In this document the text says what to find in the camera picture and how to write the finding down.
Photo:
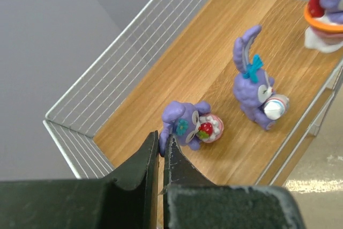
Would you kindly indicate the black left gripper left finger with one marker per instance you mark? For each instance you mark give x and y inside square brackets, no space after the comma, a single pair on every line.
[125,198]

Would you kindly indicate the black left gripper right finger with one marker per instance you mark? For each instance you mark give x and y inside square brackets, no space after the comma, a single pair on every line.
[190,200]

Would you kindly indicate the small purple bunny toy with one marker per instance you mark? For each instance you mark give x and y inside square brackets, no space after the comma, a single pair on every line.
[191,124]

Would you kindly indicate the purple bunny with tube toy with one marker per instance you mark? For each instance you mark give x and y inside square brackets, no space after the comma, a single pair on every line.
[253,87]

